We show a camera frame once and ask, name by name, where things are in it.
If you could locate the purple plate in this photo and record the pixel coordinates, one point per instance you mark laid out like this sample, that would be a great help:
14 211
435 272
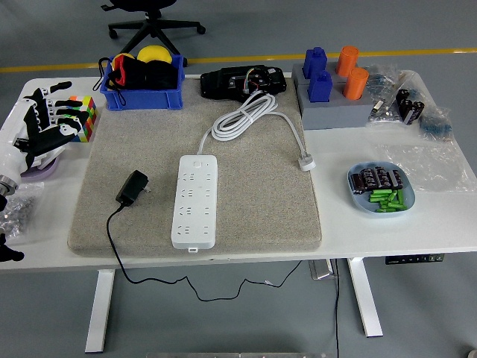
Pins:
41 174

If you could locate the blue square peg block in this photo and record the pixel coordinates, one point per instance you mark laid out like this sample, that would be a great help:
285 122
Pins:
320 87
315 61

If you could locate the grey holder block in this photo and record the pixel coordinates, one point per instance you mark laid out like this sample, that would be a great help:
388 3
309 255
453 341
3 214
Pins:
335 113
333 76

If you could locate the black capacitor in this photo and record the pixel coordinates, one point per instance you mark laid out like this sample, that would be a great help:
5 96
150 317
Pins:
397 179
358 183
381 176
369 177

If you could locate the bag of black capacitors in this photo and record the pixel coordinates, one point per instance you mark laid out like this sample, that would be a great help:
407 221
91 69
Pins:
410 104

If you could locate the empty clear plastic bag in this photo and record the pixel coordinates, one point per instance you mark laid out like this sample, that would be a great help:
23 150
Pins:
428 168

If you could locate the metal box under table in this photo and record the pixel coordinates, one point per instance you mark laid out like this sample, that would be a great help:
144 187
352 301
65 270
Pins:
321 269

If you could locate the large yellow ball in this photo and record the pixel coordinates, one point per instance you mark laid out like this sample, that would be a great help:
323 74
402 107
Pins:
154 54

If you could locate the white table leg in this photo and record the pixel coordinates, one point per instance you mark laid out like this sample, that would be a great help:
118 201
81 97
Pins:
100 309
365 298

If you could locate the light blue dish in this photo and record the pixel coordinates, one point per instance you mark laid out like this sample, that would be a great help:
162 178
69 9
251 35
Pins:
359 203

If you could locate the blue plastic bin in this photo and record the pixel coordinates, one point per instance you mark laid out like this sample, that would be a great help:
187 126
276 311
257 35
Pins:
149 100

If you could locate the black office chair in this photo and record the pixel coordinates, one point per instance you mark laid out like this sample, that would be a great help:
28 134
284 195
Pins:
156 26

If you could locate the black table control panel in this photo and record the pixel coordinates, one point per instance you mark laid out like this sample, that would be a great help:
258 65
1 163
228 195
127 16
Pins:
413 259

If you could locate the white wall socket panel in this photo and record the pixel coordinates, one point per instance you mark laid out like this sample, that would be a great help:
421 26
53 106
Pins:
48 159

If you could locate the green cylinder piece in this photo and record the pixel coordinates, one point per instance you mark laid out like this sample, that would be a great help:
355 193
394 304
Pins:
379 199
401 197
389 210
393 197
387 204
380 194

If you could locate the bag of blue components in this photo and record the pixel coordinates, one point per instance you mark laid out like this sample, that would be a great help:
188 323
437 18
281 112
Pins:
436 125
382 80

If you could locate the bag of small metal parts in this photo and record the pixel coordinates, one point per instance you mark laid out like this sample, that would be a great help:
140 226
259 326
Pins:
384 112

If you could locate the colourful puzzle cube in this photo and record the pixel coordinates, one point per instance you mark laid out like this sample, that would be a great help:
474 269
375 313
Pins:
89 123

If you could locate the bag of metal screws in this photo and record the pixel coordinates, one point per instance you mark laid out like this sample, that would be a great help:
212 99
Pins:
22 212

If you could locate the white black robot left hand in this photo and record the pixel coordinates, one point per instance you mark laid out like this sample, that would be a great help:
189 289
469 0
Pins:
15 130

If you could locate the small yellow ball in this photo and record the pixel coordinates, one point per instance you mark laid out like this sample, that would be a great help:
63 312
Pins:
124 57

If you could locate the grey-brown mat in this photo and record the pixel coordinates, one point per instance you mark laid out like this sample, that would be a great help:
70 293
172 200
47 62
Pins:
261 209

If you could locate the orange cylinder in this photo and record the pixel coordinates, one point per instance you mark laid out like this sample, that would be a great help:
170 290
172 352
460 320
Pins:
347 59
356 84

